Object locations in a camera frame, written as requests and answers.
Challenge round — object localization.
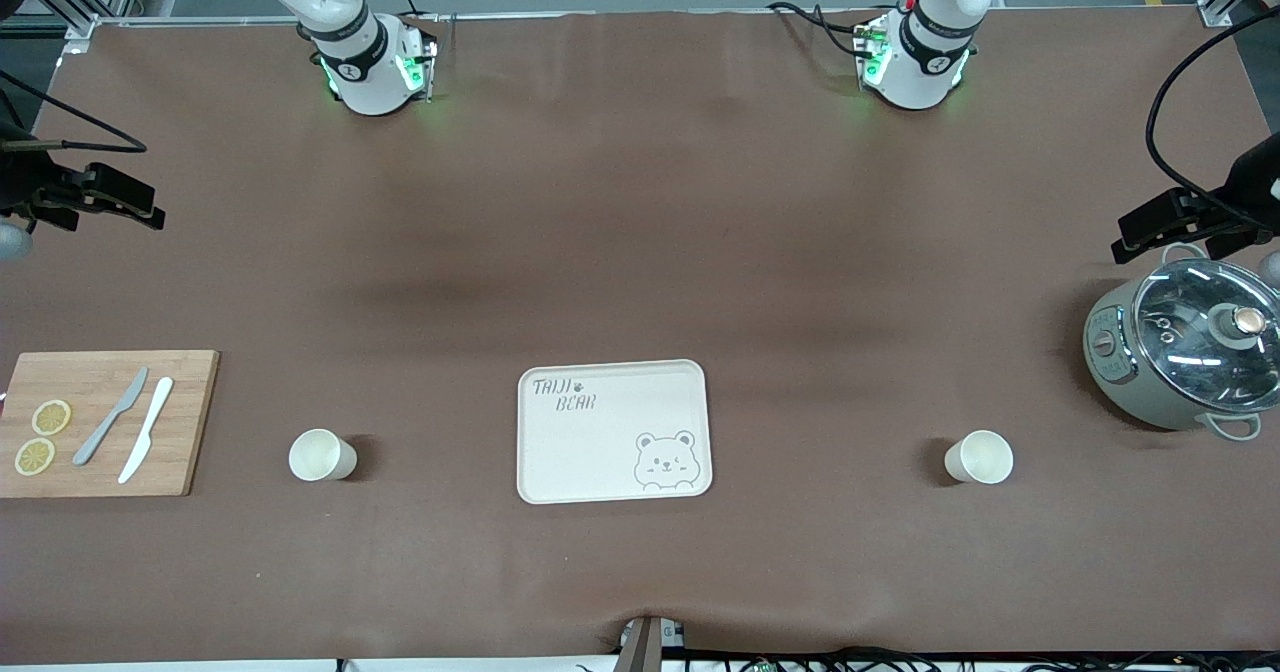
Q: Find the white IKEA cup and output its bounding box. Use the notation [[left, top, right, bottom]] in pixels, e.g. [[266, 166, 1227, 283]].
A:
[[944, 430, 1014, 485], [288, 428, 358, 483]]

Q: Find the cream bear print tray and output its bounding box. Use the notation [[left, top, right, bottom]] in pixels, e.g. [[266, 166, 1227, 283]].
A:
[[516, 359, 714, 505]]

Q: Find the glass pot lid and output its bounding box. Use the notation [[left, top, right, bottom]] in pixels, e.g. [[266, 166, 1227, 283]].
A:
[[1133, 260, 1280, 415]]

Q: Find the grey-green electric cooking pot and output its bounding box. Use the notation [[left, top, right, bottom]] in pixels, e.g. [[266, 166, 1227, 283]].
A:
[[1083, 242, 1280, 443]]

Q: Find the bamboo cutting board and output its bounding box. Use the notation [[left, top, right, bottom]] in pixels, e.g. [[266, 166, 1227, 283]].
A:
[[0, 350, 221, 499]]

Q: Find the grey plastic knife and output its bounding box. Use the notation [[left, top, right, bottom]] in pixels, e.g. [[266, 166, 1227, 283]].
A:
[[72, 367, 149, 467]]

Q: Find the white plastic knife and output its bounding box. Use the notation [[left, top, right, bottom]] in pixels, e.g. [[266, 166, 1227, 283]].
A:
[[118, 377, 175, 485]]

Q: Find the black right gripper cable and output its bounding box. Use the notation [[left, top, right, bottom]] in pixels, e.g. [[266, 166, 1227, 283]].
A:
[[0, 70, 149, 153]]

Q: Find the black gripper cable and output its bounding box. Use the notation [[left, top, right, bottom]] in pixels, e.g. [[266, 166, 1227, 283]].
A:
[[1145, 10, 1280, 238], [0, 70, 149, 153]]

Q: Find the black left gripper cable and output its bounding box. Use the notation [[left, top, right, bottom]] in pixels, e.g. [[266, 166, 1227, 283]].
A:
[[1145, 10, 1280, 238]]

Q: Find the black left arm base cable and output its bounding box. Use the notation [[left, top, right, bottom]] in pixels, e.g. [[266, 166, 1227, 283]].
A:
[[768, 0, 871, 58]]

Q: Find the aluminium camera post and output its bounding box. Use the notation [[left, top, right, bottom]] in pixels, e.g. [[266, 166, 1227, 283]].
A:
[[616, 614, 667, 672]]

